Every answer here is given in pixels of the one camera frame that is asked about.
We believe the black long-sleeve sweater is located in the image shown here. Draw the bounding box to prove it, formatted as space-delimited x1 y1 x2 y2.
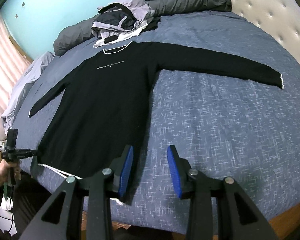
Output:
29 42 284 178

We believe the person's left hand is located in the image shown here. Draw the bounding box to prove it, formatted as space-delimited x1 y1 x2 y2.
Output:
0 160 21 186

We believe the light grey bedsheet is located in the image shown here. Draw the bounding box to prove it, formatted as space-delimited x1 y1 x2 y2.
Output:
1 51 55 135

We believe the pink striped curtain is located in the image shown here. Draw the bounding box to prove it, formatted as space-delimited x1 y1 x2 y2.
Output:
0 14 30 141

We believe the grey white black jacket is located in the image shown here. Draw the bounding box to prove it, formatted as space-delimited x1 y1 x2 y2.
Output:
91 0 160 48

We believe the dark grey rolled duvet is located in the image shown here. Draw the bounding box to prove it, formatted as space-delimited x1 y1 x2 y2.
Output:
53 0 232 56

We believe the cream tufted headboard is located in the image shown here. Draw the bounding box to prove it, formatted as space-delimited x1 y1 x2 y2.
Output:
231 0 300 64

